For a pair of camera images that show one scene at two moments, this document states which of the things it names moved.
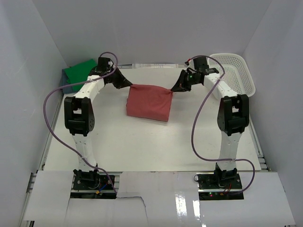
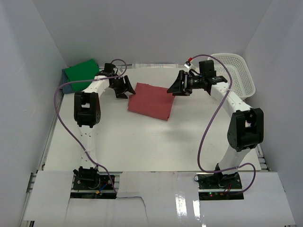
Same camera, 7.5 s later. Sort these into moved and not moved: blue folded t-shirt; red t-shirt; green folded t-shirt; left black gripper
Moved: left black gripper
Not moved: blue folded t-shirt; red t-shirt; green folded t-shirt
